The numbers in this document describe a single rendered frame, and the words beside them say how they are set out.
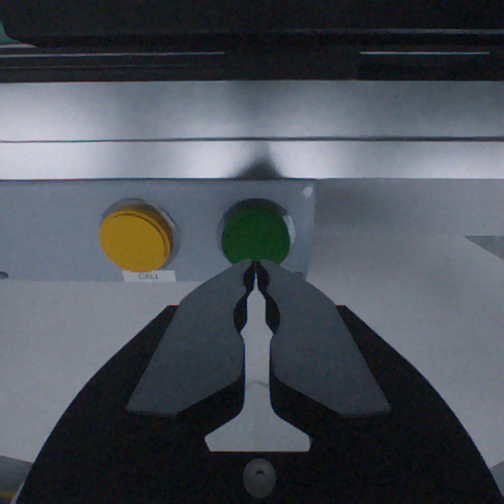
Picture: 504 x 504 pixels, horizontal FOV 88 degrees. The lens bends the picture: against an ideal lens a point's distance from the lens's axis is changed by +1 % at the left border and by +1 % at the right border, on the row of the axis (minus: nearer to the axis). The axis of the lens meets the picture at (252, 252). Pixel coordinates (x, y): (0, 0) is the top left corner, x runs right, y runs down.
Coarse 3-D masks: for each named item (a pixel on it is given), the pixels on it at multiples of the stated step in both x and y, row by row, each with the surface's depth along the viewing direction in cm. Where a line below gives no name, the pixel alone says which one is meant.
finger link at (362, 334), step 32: (352, 320) 9; (384, 352) 8; (384, 384) 7; (416, 384) 7; (384, 416) 6; (416, 416) 6; (448, 416) 6; (352, 448) 6; (384, 448) 5; (416, 448) 5; (448, 448) 5; (448, 480) 5; (480, 480) 5
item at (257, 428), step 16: (256, 384) 37; (256, 400) 35; (240, 416) 36; (256, 416) 33; (272, 416) 35; (224, 432) 38; (240, 432) 34; (256, 432) 32; (272, 432) 33; (288, 432) 34; (224, 448) 36; (240, 448) 32; (256, 448) 30; (272, 448) 31; (288, 448) 32; (304, 448) 33
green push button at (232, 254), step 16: (256, 208) 15; (240, 224) 14; (256, 224) 14; (272, 224) 14; (224, 240) 15; (240, 240) 15; (256, 240) 15; (272, 240) 15; (288, 240) 15; (240, 256) 15; (256, 256) 15; (272, 256) 15
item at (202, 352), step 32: (224, 288) 10; (192, 320) 9; (224, 320) 9; (160, 352) 8; (192, 352) 8; (224, 352) 8; (160, 384) 7; (192, 384) 7; (224, 384) 7; (160, 416) 6; (192, 416) 6; (224, 416) 7
